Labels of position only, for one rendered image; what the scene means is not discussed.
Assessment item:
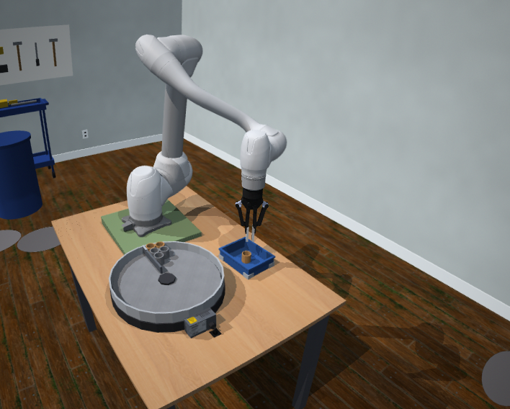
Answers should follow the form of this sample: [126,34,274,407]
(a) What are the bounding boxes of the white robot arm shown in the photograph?
[121,35,287,237]

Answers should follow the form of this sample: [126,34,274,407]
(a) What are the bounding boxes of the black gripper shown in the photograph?
[236,188,269,242]

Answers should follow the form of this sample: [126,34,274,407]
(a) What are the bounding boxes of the blue crate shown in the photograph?
[219,237,275,280]

